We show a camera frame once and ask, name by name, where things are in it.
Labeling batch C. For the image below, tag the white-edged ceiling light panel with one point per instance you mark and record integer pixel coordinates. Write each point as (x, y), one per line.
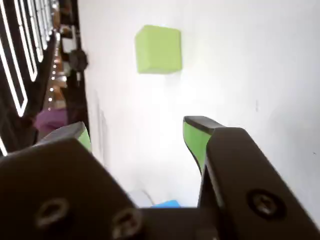
(32, 70)
(19, 100)

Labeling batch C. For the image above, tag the dark-haired person in black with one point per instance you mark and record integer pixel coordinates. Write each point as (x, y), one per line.
(78, 59)

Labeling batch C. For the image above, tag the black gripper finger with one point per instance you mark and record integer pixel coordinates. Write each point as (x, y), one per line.
(50, 187)
(245, 187)

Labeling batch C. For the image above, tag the person in purple top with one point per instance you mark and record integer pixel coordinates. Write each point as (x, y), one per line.
(51, 121)

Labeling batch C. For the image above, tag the blue lego block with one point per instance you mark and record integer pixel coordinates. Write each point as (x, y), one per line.
(167, 204)

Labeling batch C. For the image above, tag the green lego block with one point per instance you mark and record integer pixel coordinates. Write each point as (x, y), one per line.
(158, 50)

